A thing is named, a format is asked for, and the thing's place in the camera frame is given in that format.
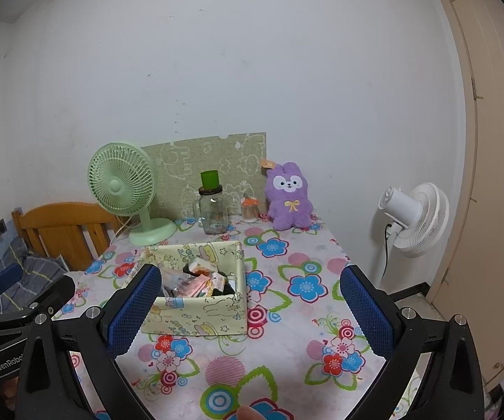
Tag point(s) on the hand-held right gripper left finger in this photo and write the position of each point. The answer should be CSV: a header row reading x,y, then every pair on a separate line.
x,y
133,306

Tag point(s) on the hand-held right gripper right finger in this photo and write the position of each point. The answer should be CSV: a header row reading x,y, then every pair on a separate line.
x,y
365,310

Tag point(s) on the pink cartoon printed packet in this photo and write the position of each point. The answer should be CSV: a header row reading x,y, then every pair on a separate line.
x,y
197,288

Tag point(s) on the yellow printed fabric storage box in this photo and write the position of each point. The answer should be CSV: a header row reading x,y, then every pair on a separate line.
x,y
208,315

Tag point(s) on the person's right hand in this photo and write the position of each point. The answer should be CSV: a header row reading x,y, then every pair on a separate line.
x,y
248,414

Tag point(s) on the grey plaid pillow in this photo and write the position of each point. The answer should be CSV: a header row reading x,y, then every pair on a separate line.
x,y
37,267

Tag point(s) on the white standing fan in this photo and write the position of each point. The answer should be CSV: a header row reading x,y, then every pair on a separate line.
x,y
427,218

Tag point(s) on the glass jar mug green lid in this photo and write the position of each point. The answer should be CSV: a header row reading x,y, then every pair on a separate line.
x,y
212,218

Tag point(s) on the green desk fan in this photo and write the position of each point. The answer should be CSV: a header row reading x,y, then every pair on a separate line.
x,y
118,183

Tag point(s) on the purple plush bunny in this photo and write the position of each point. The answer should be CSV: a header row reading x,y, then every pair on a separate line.
x,y
289,210

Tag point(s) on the small jar orange lid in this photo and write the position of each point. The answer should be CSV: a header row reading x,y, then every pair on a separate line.
x,y
249,212

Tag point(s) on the green patterned board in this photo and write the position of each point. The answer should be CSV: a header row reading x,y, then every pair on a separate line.
x,y
177,162

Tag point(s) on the beige door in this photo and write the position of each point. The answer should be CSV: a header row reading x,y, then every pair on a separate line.
x,y
497,183

